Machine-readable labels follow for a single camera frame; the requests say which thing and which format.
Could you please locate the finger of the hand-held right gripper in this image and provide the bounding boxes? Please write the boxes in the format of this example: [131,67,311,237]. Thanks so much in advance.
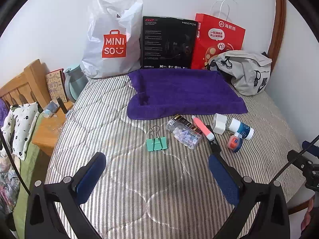
[287,150,312,172]
[302,139,319,155]

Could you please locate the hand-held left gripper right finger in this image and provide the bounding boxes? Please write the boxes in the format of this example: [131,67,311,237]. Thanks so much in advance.
[208,154,291,239]

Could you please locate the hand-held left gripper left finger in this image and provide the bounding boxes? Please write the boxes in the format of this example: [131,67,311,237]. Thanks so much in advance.
[24,152,107,239]

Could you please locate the black and gold box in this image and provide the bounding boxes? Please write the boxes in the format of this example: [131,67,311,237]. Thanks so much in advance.
[173,115,222,156]

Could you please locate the white and blue bottle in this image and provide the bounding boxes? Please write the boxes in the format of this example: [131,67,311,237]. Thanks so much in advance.
[227,118,255,140]

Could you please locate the pink and white stick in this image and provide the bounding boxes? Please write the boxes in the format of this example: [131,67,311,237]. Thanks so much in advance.
[191,115,215,141]

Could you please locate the clear candy bottle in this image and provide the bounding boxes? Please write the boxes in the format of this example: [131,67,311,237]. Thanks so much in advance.
[166,118,202,150]

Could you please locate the green binder clip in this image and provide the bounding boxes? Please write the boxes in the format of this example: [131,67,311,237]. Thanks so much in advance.
[146,126,168,152]

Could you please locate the person's right hand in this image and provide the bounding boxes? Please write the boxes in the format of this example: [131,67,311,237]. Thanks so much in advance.
[300,196,316,233]

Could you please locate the white tape roll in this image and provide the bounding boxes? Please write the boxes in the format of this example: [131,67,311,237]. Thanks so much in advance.
[213,113,228,135]

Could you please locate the wooden nightstand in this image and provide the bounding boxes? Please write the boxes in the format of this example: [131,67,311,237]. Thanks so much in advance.
[32,100,75,157]

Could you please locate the green bed sheet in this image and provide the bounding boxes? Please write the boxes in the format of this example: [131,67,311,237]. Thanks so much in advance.
[12,115,53,239]

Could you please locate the black rectangular device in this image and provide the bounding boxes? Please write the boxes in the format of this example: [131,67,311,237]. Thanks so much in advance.
[55,97,69,115]

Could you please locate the blue tissue packet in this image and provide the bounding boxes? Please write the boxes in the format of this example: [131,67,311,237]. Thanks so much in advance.
[43,100,59,119]

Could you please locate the colourful patterned blanket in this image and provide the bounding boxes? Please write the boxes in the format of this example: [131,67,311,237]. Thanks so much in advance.
[0,149,22,215]

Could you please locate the white floral pillow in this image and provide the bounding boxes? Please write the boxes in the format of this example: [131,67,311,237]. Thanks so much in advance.
[1,102,44,161]

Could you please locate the purple towel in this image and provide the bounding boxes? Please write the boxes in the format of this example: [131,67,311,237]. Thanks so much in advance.
[127,68,249,120]

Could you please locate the teal kettle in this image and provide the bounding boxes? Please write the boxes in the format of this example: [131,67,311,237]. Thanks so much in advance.
[63,64,89,102]

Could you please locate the illustrated book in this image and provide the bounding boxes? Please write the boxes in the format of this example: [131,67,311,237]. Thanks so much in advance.
[45,69,69,103]

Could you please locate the grey sling bag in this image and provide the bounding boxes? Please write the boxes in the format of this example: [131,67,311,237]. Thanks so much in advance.
[209,50,273,97]

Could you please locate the light wooden headboard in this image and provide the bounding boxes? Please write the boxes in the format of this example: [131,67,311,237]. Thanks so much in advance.
[0,59,50,110]

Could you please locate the red paper bag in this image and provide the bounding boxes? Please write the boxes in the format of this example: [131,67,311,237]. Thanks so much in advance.
[191,0,246,71]

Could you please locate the black headset box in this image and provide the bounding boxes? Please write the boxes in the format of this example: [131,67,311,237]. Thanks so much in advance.
[142,16,198,70]

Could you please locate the white plastic shopping bag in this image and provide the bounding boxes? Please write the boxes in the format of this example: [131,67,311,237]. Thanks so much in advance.
[80,0,144,79]

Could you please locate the black cable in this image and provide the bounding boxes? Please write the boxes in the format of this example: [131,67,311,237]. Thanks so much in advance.
[0,129,32,197]
[273,134,319,181]

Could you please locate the brown wooden frame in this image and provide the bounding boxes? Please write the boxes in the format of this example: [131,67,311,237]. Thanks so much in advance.
[267,0,287,72]

